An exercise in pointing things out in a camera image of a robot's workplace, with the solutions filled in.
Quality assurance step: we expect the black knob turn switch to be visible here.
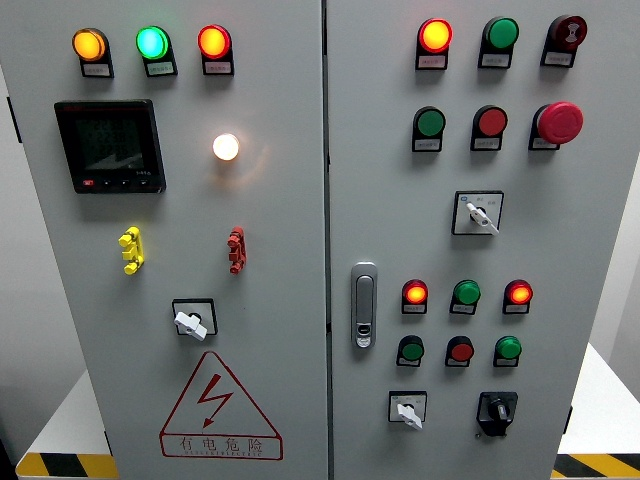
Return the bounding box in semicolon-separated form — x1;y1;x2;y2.
475;391;519;438

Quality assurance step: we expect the grey cabinet door with display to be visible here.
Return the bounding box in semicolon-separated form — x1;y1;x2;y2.
0;0;329;480

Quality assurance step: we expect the silver door lock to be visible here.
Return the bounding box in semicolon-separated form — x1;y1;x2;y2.
350;261;379;350

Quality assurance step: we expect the grey cabinet door with lock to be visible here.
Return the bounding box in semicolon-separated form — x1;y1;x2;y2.
323;0;640;480

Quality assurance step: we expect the small red indicator lamp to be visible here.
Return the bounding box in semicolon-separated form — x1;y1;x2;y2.
503;278;534;306
401;278;430;306

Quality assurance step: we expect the round white lamp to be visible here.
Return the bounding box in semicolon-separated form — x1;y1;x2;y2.
211;132;241;162

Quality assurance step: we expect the small green push button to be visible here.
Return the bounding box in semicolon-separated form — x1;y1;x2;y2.
397;334;426;363

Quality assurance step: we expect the small green indicator lamp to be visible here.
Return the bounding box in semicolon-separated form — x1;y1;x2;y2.
451;279;482;306
494;335;523;361

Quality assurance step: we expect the large green push button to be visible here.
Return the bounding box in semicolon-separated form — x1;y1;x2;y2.
412;105;447;139

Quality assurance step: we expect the small red push button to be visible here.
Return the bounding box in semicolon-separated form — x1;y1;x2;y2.
445;335;476;363

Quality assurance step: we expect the red warning triangle sign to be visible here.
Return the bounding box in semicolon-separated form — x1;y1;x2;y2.
159;350;285;462

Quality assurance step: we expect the large red push button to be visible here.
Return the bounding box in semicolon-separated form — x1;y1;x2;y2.
472;104;509;138

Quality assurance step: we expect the large red indicator lamp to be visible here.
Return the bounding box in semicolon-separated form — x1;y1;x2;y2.
196;24;233;61
417;17;454;54

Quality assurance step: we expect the black digital meter display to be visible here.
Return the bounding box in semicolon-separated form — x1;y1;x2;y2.
53;98;168;195

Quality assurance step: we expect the large green indicator lamp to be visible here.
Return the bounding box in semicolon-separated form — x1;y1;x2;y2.
135;25;173;62
481;16;520;51

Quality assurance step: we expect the large red stop button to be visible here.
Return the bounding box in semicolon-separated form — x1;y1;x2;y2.
532;101;585;146

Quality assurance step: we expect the large yellow indicator lamp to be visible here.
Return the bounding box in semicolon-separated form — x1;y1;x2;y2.
71;27;109;63

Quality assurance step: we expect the dark red buzzer lamp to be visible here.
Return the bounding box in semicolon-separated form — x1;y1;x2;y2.
547;14;589;51

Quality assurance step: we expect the black yellow striped tape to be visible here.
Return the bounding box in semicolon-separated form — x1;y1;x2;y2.
550;453;640;480
14;452;120;480

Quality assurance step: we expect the small red handle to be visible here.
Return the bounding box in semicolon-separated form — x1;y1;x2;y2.
226;226;248;276

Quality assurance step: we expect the white handle switch black plate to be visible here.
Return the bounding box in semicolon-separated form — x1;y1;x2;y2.
171;298;219;343

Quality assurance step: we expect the large white handle turn switch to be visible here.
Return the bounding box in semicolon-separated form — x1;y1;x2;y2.
451;189;505;237

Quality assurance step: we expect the small yellow handle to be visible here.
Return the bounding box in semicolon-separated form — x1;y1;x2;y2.
118;225;146;276

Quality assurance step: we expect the small white handle turn switch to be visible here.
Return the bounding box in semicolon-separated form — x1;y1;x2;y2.
387;390;429;431

